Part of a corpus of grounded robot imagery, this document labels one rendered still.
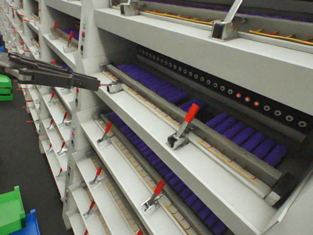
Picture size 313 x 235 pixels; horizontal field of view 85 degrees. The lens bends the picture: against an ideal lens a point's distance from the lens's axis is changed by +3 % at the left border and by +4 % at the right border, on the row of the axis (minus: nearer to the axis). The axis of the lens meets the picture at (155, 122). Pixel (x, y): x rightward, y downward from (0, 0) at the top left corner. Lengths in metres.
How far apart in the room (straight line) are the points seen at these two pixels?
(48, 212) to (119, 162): 0.84
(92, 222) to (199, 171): 0.66
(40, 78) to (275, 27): 0.40
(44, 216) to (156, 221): 0.94
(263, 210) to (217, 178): 0.07
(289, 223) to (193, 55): 0.25
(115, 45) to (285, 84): 0.54
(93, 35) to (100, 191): 0.54
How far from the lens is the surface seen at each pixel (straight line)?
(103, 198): 0.71
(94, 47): 0.64
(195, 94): 0.46
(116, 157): 0.56
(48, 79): 0.40
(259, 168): 0.32
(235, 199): 0.30
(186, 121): 0.32
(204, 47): 0.29
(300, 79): 0.24
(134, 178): 0.51
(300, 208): 0.26
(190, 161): 0.32
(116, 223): 0.66
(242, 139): 0.36
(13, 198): 1.41
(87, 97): 0.68
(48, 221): 1.29
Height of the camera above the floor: 1.09
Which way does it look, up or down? 25 degrees down
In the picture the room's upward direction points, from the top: 19 degrees clockwise
